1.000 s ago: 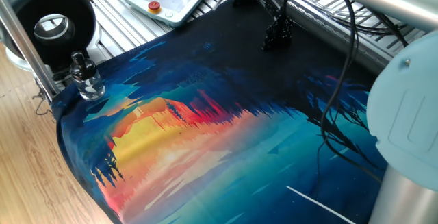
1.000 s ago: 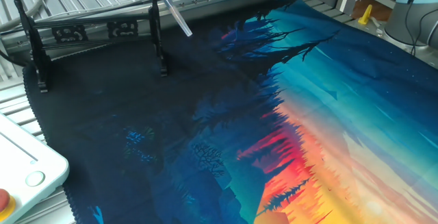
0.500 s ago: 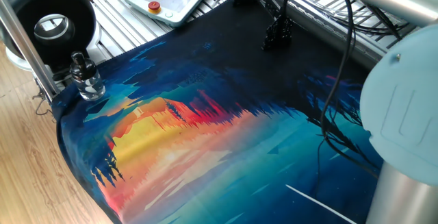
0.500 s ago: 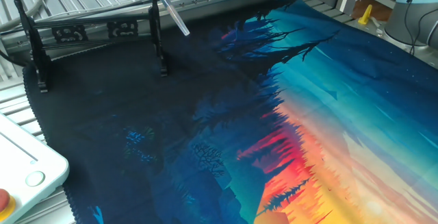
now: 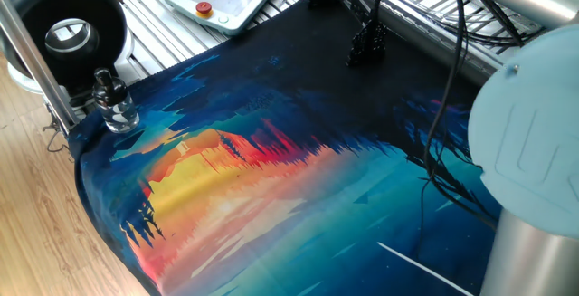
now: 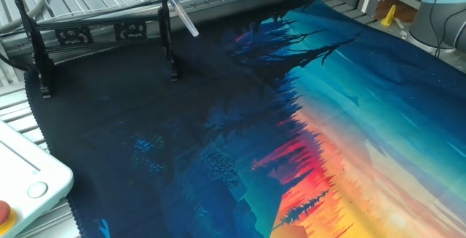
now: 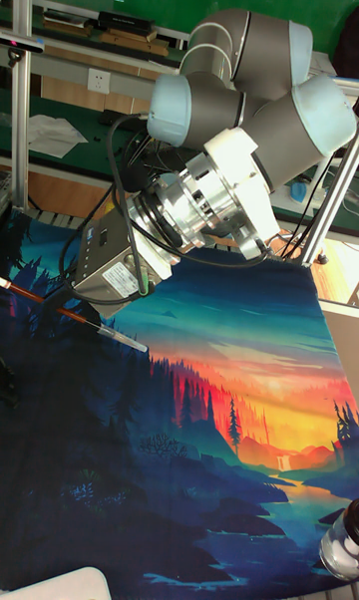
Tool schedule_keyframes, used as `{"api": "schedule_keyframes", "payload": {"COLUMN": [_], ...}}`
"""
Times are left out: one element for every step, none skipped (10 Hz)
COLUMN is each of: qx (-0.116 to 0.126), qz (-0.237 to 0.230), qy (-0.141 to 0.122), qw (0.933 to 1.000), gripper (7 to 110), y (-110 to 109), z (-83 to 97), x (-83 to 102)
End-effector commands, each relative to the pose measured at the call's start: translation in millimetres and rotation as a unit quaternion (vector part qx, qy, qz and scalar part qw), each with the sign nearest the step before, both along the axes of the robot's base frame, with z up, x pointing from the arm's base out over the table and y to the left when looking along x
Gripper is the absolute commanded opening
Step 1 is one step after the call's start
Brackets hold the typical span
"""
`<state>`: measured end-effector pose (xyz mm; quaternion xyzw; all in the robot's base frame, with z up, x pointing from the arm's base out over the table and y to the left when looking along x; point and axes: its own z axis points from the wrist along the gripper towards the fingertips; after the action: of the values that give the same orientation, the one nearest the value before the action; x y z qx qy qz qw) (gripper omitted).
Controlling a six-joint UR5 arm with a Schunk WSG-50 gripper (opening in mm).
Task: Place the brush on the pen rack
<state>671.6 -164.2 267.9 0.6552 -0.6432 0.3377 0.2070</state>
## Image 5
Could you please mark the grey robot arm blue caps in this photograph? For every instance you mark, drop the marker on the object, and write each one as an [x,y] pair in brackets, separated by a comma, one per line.
[529,151]

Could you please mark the colourful sunset landscape mat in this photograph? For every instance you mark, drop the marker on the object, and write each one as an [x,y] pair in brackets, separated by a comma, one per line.
[271,196]

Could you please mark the clear glass bottle black cap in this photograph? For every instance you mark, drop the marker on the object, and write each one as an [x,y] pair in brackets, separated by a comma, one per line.
[115,106]

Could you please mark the black round fan white base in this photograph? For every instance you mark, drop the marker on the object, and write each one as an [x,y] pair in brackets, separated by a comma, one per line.
[106,20]

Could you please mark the aluminium frame post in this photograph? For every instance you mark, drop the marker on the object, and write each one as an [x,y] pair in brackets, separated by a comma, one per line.
[40,69]

